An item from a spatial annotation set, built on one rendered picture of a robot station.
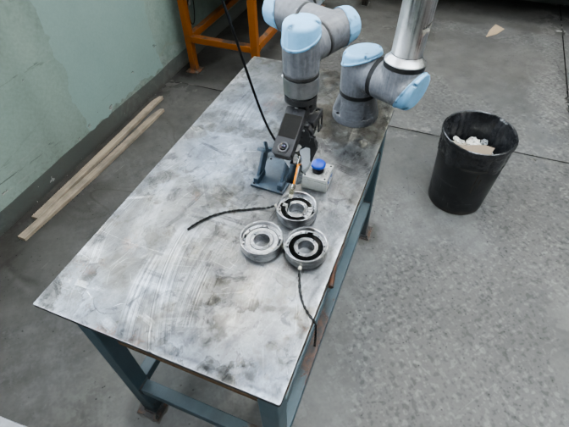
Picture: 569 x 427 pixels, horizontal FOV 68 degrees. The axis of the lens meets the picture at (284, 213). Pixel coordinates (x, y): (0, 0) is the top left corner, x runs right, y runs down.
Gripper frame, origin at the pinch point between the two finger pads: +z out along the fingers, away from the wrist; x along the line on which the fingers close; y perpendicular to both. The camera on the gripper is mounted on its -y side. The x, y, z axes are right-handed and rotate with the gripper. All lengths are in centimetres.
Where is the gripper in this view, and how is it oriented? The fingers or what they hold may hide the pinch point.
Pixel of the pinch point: (296, 169)
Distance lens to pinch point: 103.7
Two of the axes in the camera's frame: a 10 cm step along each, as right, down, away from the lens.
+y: 4.1, -6.8, 6.0
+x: -9.1, -2.9, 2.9
